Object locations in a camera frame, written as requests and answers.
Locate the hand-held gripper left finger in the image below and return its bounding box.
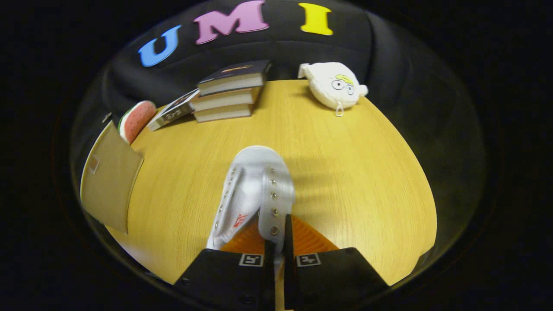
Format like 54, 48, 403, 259
173, 225, 277, 311

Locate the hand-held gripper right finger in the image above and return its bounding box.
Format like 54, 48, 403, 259
283, 214, 389, 311

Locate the white canvas shoe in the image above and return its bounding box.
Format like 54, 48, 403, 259
206, 146, 296, 255

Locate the beige fabric storage box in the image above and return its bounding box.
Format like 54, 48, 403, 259
80, 120, 144, 235

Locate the thick brown cover book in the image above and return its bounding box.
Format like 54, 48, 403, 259
189, 86, 262, 112
193, 104, 254, 123

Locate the white book with portrait cover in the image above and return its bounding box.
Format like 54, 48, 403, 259
147, 89, 201, 131

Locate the watermelon slice plush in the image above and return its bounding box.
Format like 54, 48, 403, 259
118, 100, 157, 145

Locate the white plush toy with face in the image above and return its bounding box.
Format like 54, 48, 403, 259
298, 62, 369, 117

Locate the black cover book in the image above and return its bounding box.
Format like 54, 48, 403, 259
197, 60, 272, 96

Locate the black backdrop cloth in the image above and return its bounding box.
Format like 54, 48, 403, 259
71, 0, 489, 260

